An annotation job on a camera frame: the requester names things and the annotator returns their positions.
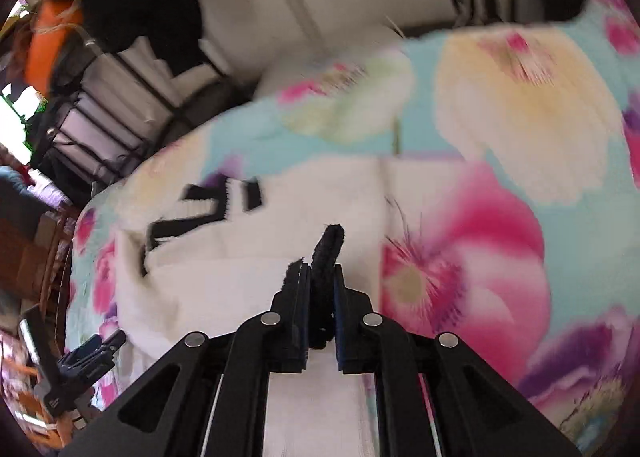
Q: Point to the floral blanket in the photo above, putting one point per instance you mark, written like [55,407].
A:
[500,262]

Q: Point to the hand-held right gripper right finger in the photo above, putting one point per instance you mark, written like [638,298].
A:
[341,332]

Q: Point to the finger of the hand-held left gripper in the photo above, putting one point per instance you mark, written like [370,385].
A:
[95,349]

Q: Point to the orange cloth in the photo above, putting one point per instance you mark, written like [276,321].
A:
[47,44]

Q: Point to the white sweater with black trim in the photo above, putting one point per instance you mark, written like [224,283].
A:
[240,287]

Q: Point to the dark cloth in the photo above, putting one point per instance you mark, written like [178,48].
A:
[145,7]

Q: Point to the wooden shelf unit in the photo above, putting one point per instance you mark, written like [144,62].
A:
[30,252]

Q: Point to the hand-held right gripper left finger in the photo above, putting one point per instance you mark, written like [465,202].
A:
[299,322]

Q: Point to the black metal bed frame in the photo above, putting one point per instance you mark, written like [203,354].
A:
[200,109]

